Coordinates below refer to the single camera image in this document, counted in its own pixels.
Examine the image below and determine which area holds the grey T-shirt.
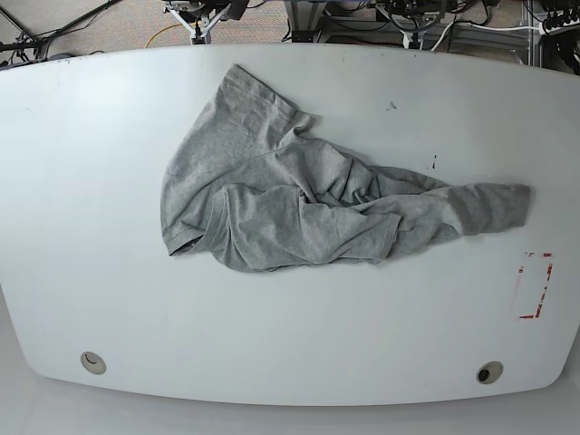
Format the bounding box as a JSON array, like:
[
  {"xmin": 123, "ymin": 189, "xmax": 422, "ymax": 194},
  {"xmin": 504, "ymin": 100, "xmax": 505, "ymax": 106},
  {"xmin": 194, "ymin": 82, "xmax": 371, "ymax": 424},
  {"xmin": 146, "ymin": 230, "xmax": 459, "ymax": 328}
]
[{"xmin": 160, "ymin": 65, "xmax": 532, "ymax": 273}]

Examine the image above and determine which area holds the red tape rectangle marking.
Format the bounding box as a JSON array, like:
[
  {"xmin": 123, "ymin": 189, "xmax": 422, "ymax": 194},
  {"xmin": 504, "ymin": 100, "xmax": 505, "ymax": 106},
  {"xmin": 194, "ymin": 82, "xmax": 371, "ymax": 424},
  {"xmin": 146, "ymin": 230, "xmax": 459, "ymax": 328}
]
[{"xmin": 514, "ymin": 252, "xmax": 555, "ymax": 321}]

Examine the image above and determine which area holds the white power strip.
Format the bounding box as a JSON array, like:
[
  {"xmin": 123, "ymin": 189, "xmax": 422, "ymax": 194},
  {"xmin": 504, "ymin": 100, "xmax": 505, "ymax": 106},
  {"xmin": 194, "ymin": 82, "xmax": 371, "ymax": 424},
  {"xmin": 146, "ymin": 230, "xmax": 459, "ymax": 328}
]
[{"xmin": 538, "ymin": 18, "xmax": 580, "ymax": 35}]

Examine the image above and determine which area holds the aluminium frame stand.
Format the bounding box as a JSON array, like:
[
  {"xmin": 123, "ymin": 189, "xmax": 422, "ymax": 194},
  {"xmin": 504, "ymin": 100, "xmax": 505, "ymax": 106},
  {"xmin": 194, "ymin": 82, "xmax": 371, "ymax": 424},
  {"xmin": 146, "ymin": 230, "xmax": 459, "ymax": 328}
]
[{"xmin": 283, "ymin": 1, "xmax": 327, "ymax": 43}]

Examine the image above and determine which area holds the yellow cable on floor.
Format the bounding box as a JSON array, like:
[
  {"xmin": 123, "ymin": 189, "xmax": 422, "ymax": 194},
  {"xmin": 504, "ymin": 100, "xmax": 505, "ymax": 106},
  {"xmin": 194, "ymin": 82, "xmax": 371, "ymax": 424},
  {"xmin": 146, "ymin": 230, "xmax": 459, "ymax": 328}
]
[{"xmin": 144, "ymin": 20, "xmax": 200, "ymax": 49}]

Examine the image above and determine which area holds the left table cable grommet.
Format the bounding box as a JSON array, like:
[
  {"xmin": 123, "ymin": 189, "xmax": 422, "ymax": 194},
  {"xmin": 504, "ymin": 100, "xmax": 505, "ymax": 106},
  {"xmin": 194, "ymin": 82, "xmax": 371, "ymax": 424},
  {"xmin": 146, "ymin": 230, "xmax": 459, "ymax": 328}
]
[{"xmin": 80, "ymin": 352, "xmax": 106, "ymax": 375}]

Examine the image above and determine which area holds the table cable grommet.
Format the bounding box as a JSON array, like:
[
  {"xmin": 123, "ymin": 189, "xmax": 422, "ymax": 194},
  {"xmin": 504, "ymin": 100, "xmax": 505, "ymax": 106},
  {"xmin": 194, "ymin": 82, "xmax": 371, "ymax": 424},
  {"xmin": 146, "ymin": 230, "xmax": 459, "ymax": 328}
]
[
  {"xmin": 80, "ymin": 352, "xmax": 106, "ymax": 375},
  {"xmin": 476, "ymin": 361, "xmax": 504, "ymax": 385}
]

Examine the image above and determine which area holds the right table cable grommet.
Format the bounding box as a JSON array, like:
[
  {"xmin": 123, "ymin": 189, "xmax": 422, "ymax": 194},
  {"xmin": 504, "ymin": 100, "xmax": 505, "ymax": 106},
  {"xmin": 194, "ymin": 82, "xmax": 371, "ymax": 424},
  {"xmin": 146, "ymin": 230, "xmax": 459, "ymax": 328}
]
[{"xmin": 476, "ymin": 361, "xmax": 504, "ymax": 385}]

